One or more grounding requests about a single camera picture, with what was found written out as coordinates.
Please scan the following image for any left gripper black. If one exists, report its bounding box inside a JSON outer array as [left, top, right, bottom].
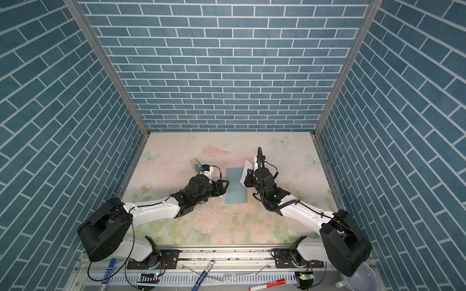
[[193, 179, 231, 206]]

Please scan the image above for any teal envelope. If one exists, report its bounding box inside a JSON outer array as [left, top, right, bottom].
[[225, 168, 246, 204]]

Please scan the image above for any white letter with blue border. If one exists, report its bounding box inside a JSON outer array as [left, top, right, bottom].
[[240, 160, 254, 184]]

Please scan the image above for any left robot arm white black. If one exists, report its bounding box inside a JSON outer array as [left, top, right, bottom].
[[77, 175, 229, 262]]

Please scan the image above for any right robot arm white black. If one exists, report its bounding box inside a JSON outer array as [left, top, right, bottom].
[[242, 167, 372, 276]]

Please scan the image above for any blue marker pen centre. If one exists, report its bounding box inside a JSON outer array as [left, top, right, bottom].
[[191, 260, 215, 291]]

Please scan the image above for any blue marker pen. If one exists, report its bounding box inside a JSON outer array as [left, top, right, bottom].
[[99, 258, 115, 291], [191, 260, 215, 291]]

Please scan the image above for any red marker pen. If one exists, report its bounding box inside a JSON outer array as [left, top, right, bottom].
[[249, 279, 286, 291]]

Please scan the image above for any white cup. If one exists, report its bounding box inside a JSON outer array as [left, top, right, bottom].
[[335, 263, 379, 291]]

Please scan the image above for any blue marker pen left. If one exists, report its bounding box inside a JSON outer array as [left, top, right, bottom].
[[99, 258, 115, 291]]

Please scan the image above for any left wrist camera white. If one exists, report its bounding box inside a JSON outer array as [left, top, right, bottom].
[[199, 164, 214, 179]]

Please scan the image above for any aluminium mounting rail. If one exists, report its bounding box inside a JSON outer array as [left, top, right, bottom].
[[72, 245, 372, 274]]

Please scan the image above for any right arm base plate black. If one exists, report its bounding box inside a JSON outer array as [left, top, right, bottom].
[[270, 248, 325, 269]]

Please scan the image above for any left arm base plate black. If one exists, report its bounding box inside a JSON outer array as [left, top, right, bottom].
[[127, 249, 180, 270]]

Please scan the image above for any white slotted cable duct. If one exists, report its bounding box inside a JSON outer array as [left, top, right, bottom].
[[85, 272, 297, 287]]

